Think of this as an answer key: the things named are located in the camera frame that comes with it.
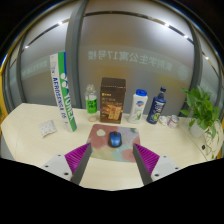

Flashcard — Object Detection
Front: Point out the dark blue shampoo bottle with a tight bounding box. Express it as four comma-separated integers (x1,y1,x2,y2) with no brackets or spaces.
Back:
146,86,167,125

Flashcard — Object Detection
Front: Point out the white lotion bottle blue cap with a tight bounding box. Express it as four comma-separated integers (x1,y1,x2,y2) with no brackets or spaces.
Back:
128,88,149,125

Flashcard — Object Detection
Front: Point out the brown cracker box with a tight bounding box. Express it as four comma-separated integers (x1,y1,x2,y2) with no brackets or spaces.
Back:
99,77,127,125

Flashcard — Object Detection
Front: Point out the floral pastel mouse pad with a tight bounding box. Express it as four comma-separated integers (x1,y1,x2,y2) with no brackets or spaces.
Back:
85,123,141,163

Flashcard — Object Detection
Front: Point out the small white patterned packet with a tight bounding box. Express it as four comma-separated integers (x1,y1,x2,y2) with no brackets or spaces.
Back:
38,119,58,138

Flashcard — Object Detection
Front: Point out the green potted plant white pot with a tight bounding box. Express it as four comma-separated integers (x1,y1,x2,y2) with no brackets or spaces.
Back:
179,85,223,159

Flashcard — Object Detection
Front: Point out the clear bottle with green label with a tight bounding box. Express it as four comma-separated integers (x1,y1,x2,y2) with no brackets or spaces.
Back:
84,84,99,123

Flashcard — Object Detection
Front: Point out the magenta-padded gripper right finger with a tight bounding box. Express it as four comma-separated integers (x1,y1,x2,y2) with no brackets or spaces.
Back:
132,143,182,186

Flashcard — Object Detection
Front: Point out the white and green shuttlecock tube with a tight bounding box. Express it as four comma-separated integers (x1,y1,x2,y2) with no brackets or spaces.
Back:
49,51,78,133

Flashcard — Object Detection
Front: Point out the crumpled white tissue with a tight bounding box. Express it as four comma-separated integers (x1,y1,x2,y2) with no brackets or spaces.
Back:
158,115,169,126

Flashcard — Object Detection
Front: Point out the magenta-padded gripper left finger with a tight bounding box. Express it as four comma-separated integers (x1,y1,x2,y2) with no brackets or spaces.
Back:
41,142,93,186

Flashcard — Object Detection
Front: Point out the small white jar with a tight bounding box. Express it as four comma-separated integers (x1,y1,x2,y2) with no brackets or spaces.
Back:
167,114,180,129

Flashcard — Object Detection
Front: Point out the blue and black computer mouse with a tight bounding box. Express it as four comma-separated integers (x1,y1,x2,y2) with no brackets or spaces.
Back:
107,130,123,148

